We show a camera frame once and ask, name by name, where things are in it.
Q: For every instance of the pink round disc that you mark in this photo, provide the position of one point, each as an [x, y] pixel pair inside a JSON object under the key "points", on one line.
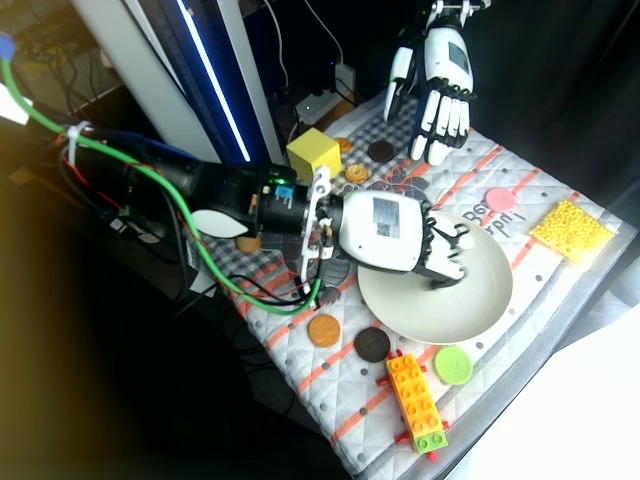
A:
{"points": [[501, 199]]}

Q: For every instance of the grey quilt with bear print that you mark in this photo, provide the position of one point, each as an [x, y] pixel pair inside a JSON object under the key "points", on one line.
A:
{"points": [[530, 310]]}

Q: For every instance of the white round plate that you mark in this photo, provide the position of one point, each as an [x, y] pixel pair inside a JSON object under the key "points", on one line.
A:
{"points": [[440, 320]]}

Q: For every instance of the orange and green block vehicle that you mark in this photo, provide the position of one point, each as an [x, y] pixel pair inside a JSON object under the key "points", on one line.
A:
{"points": [[415, 400]]}

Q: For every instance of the dark chocolate sandwich cookie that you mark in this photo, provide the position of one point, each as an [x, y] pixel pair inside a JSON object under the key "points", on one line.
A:
{"points": [[381, 151], [372, 344]]}

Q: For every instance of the chocolate cupcake toy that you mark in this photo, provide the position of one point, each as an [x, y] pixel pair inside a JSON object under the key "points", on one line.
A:
{"points": [[440, 283]]}

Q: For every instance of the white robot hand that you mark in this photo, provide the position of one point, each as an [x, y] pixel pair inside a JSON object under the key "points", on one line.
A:
{"points": [[380, 230], [445, 55]]}

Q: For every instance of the tan round biscuit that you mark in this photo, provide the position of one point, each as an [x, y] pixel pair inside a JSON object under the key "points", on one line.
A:
{"points": [[324, 330]]}

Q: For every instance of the white and blue column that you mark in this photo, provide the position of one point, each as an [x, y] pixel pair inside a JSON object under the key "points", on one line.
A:
{"points": [[150, 75]]}

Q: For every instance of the white power adapter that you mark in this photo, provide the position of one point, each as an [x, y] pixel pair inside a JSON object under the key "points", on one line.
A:
{"points": [[345, 77]]}

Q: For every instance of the white power strip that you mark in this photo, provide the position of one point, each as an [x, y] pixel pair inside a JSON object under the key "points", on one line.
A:
{"points": [[320, 106]]}

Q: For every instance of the small tan cookie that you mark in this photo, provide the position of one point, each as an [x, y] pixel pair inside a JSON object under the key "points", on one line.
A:
{"points": [[248, 244]]}

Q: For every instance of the yellow bumpy square pad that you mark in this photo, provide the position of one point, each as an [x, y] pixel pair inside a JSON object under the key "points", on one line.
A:
{"points": [[570, 231]]}

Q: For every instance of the yellow cube block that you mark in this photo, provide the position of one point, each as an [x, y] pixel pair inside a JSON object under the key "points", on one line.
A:
{"points": [[312, 150]]}

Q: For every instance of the green round disc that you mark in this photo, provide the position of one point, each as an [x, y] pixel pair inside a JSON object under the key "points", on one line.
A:
{"points": [[453, 365]]}

